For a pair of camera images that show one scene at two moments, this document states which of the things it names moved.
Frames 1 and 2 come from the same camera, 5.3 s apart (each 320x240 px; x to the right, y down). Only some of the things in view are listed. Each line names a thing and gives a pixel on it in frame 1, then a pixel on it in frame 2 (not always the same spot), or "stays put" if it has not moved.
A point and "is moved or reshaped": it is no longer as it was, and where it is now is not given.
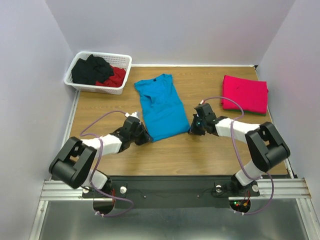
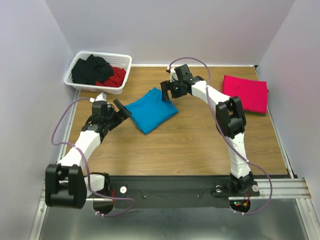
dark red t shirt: (115, 80) stays put
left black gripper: (146, 137) -> (124, 113)
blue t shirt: (164, 114) is moved or reshaped
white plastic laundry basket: (118, 61) stays put
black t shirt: (95, 69) stays put
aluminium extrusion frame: (54, 190) stays put
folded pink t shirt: (251, 95) stays put
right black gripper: (196, 126) -> (169, 87)
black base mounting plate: (168, 192) stays put
